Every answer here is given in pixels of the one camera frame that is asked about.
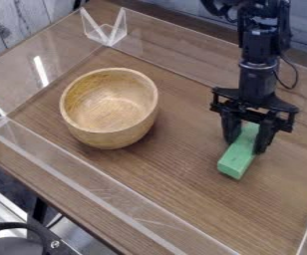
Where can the metal bracket with screw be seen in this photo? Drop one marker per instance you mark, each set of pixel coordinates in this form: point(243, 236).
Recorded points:
point(47, 239)

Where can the clear acrylic table enclosure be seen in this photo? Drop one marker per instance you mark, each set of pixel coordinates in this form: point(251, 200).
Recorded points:
point(153, 199)

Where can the black metal table leg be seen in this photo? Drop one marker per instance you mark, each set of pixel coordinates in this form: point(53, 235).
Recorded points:
point(39, 210)

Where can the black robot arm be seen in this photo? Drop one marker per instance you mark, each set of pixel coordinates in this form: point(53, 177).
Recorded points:
point(264, 40)

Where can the light wooden bowl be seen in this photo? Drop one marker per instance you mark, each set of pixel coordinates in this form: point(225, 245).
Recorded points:
point(109, 107)

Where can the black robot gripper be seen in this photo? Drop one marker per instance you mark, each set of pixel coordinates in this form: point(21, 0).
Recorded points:
point(253, 103)

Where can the green rectangular block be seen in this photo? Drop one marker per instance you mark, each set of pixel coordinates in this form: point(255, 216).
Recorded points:
point(239, 155)

